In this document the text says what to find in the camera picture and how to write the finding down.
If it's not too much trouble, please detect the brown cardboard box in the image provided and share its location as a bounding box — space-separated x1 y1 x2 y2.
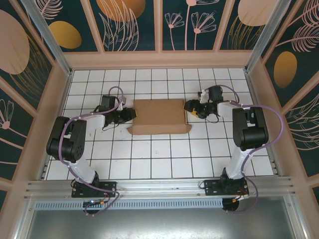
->
127 99 192 136

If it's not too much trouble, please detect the pink circle golden lines panel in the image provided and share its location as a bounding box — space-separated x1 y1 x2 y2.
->
218 0 275 52

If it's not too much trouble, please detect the grey metal sheet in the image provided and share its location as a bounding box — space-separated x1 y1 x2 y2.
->
14 196 310 239

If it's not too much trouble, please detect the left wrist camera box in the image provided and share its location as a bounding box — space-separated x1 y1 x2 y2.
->
117 97 128 111

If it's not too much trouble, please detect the aluminium side rail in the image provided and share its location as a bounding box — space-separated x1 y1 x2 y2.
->
245 69 284 178
37 69 74 180

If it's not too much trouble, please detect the pink flowers wall panel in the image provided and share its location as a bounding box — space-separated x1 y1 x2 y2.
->
159 0 224 52

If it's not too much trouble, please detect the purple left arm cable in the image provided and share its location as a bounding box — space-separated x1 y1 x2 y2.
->
59 86 127 217

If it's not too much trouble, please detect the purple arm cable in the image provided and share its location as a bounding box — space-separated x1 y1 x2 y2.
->
219 85 285 215
59 86 127 217

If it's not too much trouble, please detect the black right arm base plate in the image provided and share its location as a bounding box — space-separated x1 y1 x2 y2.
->
203 179 250 196

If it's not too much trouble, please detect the long aluminium mounting rail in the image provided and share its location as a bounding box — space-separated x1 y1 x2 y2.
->
23 176 297 200

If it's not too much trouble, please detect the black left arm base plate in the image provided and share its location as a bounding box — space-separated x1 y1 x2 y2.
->
71 181 118 199

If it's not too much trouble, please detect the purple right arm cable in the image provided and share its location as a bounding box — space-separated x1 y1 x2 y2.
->
219 85 285 215

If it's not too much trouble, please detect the aluminium corner post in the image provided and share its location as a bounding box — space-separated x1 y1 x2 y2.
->
243 0 291 74
21 0 73 78

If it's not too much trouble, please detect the orange oval fern wall panel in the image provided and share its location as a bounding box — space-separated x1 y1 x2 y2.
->
261 0 319 109

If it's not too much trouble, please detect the slotted metal cable tray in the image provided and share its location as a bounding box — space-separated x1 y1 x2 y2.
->
34 199 224 210

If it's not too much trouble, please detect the small circuit board with wires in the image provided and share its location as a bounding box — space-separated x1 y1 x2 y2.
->
83 198 112 208

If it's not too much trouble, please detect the orange connector with wires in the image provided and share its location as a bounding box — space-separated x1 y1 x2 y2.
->
233 185 250 203

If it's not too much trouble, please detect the orange oval feather wall panel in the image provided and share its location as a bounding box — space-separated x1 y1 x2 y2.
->
41 0 100 53

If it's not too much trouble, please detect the pink fern wall panel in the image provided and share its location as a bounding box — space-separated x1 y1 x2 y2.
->
284 86 319 178

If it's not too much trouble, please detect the orange circle leaf wall panel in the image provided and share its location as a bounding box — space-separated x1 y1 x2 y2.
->
86 0 158 53

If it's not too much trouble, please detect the single pink flower wall panel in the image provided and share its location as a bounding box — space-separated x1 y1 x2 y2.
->
0 86 35 181

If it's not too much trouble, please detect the large pink circle wall panel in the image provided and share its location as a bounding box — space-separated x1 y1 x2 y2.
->
0 0 55 112

